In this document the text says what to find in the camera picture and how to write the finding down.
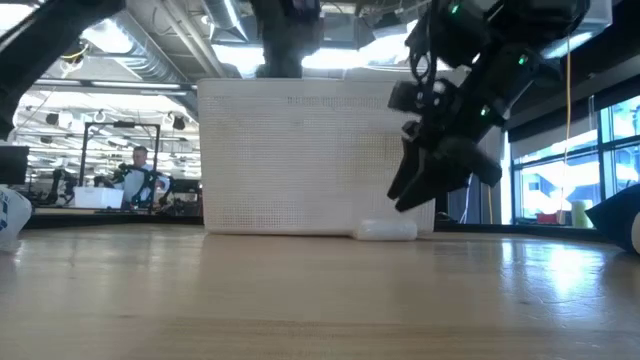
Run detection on black monitor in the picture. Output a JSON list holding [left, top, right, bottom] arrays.
[[0, 145, 30, 185]]

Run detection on white hanging cable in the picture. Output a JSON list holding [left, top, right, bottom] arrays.
[[462, 174, 474, 225]]

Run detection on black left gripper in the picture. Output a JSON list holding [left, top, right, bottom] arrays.
[[249, 0, 326, 80]]

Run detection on black metal stand frame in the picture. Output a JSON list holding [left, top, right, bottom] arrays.
[[78, 121, 162, 211]]

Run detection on person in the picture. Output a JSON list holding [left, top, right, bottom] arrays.
[[122, 145, 171, 209]]

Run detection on black cabinet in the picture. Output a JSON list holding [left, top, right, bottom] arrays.
[[434, 187, 484, 227]]

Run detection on white box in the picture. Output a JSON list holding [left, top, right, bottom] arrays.
[[73, 186, 125, 210]]

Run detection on black background robot arms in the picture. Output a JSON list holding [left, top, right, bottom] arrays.
[[47, 163, 175, 210]]

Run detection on white perforated plastic basket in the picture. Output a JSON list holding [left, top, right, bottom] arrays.
[[197, 77, 436, 236]]

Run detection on white printed pouch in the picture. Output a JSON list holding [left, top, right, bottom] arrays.
[[0, 185, 33, 251]]

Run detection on blue cloth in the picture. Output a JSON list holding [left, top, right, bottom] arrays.
[[584, 184, 640, 255]]

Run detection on silver ceiling duct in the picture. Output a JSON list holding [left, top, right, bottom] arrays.
[[79, 9, 199, 86]]

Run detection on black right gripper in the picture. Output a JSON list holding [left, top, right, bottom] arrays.
[[387, 79, 504, 214]]

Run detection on pale green cylinder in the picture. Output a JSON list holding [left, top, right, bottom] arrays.
[[571, 200, 594, 229]]

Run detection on small white gauze roll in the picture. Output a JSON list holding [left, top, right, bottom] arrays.
[[353, 218, 419, 243]]

